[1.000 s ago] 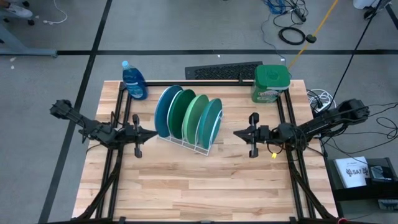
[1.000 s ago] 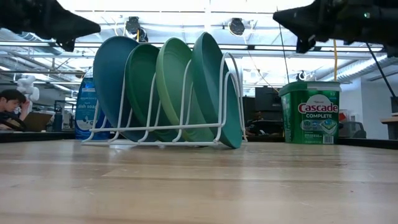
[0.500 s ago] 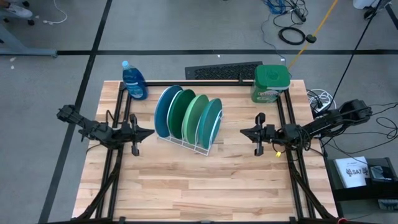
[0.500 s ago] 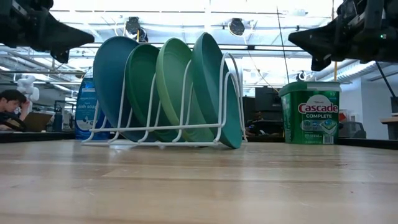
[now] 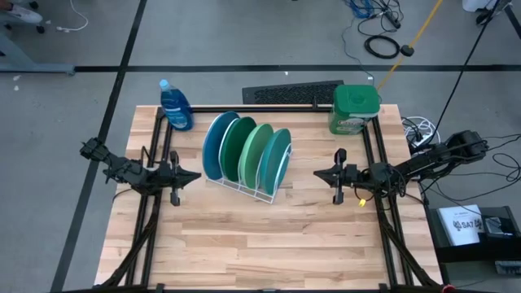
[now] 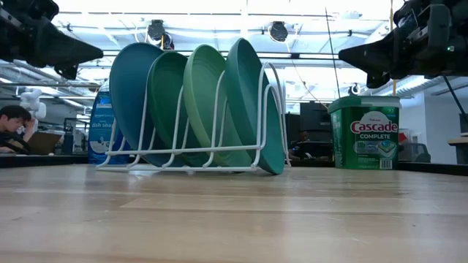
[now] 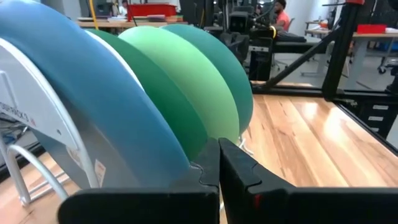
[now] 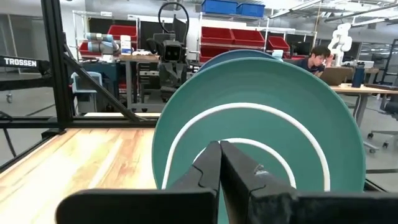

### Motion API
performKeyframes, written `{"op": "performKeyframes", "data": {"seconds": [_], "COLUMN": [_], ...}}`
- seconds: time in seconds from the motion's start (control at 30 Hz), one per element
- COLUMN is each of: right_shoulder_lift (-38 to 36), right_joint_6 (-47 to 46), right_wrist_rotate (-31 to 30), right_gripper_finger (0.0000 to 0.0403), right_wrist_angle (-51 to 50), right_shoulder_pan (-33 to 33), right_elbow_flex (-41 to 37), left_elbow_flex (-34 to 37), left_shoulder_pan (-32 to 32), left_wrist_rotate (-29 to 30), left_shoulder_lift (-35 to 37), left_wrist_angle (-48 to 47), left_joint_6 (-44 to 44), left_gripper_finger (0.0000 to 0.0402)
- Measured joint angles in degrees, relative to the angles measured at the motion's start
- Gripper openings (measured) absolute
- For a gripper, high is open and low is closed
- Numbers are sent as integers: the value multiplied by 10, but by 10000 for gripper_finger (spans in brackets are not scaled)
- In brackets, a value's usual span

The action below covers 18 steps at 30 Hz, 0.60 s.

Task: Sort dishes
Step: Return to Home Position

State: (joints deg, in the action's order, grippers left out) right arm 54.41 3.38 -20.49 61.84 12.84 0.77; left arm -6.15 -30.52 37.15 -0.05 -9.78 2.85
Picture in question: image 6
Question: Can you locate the person at far desk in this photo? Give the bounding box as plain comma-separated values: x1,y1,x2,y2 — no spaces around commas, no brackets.
287,130,312,161

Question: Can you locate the teal plastic plate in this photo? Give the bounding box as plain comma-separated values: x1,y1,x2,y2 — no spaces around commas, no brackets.
224,37,287,175

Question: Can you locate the white wire dish rack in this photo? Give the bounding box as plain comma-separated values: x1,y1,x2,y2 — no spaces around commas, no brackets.
95,61,293,174

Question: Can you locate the light green plastic plate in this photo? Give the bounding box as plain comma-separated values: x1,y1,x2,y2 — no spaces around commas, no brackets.
182,44,254,168

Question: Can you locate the green-lidded Cascade detergent tub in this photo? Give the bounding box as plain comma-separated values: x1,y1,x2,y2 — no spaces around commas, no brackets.
327,95,402,171

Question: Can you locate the dark green plastic plate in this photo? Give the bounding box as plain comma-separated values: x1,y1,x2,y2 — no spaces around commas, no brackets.
146,50,206,168

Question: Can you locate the black background monitor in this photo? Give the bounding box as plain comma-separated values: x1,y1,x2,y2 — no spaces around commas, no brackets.
299,101,333,133

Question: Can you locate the blue dish soap bottle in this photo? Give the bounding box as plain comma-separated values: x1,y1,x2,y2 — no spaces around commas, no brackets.
87,77,132,166

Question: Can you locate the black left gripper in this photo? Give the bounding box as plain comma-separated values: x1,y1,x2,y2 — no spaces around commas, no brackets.
0,0,105,81

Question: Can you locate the blue plastic plate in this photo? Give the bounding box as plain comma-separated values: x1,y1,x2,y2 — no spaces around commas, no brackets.
109,42,166,168

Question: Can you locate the person leaning on hand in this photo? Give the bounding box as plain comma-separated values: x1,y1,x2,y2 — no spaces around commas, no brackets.
0,104,38,155

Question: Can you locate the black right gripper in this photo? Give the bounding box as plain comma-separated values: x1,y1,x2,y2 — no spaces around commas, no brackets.
337,0,468,90

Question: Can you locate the clear plastic storage box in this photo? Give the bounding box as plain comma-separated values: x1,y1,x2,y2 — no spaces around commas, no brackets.
398,142,432,164

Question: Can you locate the black ceiling cable reel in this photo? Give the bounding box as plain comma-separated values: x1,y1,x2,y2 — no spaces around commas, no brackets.
268,20,290,44
147,19,176,51

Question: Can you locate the brown cardboard box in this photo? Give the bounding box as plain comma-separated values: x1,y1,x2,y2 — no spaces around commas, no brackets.
26,131,64,156

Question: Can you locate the yellow hanging cable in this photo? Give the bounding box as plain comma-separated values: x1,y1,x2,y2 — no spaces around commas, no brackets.
388,0,398,96

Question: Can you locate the thin black hanging cable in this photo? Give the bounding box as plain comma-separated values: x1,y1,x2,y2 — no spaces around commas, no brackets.
324,7,341,100

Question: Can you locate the black slanted frame strut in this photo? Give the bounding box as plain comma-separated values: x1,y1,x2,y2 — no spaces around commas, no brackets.
442,74,468,124

